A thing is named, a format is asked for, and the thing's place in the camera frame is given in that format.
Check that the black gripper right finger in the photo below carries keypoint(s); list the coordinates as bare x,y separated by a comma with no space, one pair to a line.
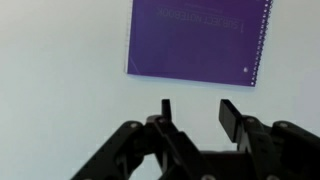
230,116

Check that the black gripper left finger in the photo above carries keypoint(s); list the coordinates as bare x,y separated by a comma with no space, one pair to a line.
166,108

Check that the purple spiral notebook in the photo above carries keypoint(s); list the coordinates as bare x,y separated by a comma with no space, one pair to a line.
193,43

